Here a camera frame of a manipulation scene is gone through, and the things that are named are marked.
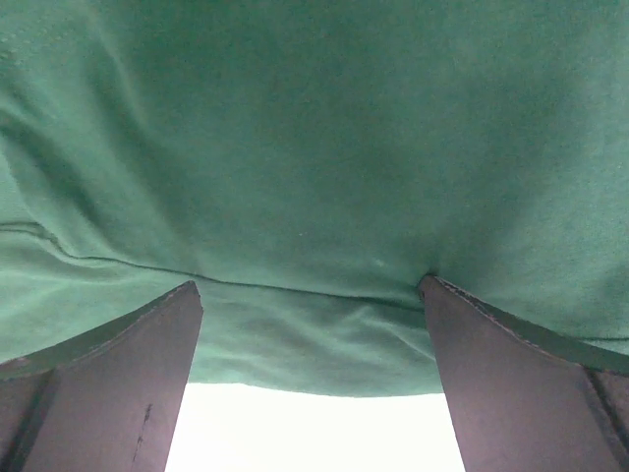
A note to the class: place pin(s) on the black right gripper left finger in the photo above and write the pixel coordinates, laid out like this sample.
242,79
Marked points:
107,399

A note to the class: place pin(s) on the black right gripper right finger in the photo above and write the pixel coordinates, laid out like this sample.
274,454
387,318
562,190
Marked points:
522,397

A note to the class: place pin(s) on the green t-shirt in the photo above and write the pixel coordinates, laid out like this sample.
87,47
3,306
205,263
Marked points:
306,163

